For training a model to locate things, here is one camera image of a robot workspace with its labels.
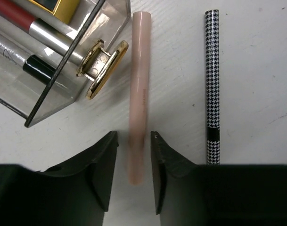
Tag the pink makeup pencil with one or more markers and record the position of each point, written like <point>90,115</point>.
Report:
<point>138,114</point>

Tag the clear drawer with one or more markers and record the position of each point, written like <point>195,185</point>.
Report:
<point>91,58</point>

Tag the red lip gloss stick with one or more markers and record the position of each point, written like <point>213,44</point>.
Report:
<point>35,27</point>

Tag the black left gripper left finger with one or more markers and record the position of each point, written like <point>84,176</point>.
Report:
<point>75,192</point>

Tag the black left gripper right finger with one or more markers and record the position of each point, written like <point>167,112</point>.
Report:
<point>187,194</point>

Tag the houndstooth pattern eyeliner pencil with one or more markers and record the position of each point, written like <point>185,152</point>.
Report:
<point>212,78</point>

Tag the gold black lipstick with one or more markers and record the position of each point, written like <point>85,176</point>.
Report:
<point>61,9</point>

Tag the silver black eyeliner pen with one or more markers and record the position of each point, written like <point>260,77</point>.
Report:
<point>31,64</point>

